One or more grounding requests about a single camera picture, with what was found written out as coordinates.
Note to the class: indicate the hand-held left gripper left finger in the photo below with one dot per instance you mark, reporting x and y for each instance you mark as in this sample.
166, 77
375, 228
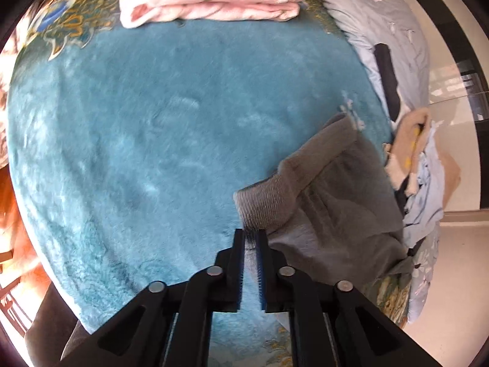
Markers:
240, 275

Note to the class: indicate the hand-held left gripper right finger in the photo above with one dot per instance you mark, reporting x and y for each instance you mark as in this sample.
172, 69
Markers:
260, 275

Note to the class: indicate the grey sweatshirt garment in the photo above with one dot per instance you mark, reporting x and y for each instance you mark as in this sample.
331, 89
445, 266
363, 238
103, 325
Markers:
336, 214

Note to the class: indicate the teal plush blanket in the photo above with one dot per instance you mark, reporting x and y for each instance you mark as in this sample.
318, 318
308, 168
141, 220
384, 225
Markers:
152, 141

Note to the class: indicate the light blue shirt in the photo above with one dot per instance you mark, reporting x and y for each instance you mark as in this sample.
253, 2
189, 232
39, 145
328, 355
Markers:
422, 195

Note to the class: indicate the dark grey cloth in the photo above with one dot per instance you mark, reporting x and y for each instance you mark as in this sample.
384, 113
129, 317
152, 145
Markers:
49, 336

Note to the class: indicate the beige fleece garment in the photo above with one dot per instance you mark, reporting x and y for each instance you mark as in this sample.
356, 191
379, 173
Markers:
410, 141

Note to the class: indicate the wooden furniture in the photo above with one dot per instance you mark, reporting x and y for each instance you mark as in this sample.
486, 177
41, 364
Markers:
11, 244

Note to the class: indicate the black cloth strip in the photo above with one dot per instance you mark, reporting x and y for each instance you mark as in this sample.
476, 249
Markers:
389, 80

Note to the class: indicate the light blue floral quilt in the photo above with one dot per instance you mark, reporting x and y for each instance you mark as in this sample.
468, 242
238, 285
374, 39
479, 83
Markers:
386, 34

